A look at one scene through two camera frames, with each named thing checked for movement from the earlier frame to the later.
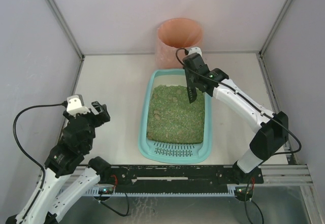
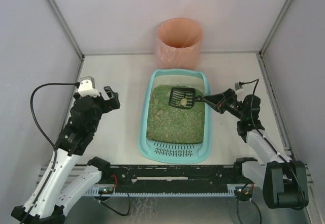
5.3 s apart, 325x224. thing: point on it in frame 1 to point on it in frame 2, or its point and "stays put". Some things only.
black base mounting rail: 173,177 stays put
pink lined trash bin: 172,34 stays put
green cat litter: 172,119 stays put
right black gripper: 192,81 to 223,103
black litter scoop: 190,85 to 184,98
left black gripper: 96,112 to 106,102
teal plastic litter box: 173,153 stays put
